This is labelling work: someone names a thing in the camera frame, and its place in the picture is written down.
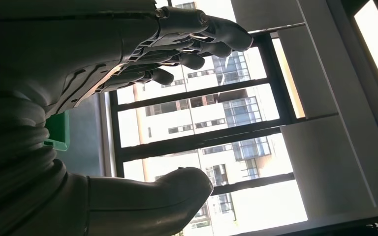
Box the green plastic crate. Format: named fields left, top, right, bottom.
left=44, top=111, right=69, bottom=152

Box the dark window frame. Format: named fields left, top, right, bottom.
left=109, top=23, right=307, bottom=196

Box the pale building outside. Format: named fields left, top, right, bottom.
left=115, top=0, right=307, bottom=236

